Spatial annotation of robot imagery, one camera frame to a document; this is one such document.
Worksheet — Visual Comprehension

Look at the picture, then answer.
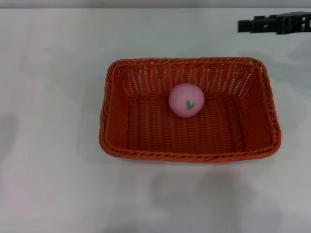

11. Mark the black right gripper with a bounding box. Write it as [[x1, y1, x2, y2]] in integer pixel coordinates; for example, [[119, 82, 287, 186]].
[[237, 11, 311, 35]]

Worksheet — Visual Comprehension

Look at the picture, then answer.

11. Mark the pink peach toy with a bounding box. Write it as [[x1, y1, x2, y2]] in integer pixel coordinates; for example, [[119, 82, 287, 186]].
[[168, 83, 205, 119]]

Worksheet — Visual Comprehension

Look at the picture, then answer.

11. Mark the orange woven plastic basket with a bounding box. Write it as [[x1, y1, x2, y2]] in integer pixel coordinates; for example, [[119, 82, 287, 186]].
[[98, 57, 282, 163]]

